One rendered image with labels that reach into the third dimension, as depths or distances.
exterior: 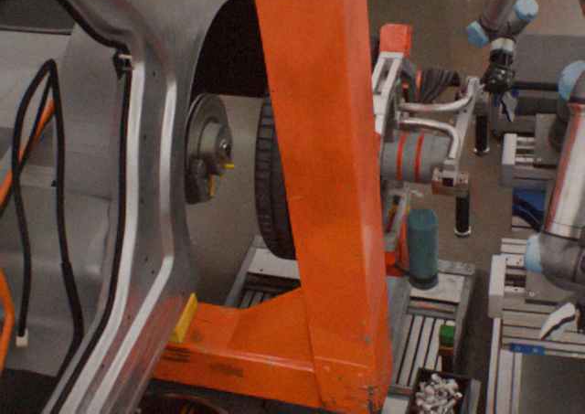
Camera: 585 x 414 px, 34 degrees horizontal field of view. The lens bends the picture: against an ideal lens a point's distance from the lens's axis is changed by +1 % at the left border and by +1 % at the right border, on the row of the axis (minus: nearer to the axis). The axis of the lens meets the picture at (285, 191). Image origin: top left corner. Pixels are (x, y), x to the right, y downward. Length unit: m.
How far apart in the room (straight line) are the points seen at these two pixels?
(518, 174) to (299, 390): 0.89
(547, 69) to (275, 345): 1.91
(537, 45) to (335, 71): 2.35
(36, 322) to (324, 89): 1.10
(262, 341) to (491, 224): 1.51
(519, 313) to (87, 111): 1.19
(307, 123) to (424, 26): 2.98
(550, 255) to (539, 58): 2.02
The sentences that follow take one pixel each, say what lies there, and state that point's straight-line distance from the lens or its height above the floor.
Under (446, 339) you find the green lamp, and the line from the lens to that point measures 2.51.
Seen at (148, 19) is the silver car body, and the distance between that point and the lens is 2.15.
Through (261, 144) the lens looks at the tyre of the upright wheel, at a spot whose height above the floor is 1.06.
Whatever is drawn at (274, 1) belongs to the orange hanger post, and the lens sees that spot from 1.70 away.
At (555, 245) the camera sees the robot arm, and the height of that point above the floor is 1.16.
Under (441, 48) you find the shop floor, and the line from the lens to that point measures 4.62.
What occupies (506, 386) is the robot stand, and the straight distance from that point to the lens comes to 2.95.
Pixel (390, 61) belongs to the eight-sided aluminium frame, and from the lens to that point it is 2.61.
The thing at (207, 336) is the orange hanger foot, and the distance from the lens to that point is 2.54.
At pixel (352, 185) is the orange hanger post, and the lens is 1.91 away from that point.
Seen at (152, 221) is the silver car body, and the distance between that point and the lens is 2.31.
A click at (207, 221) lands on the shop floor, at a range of 3.84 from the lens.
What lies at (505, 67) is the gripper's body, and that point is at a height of 0.89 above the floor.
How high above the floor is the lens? 2.60
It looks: 42 degrees down
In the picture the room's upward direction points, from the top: 9 degrees counter-clockwise
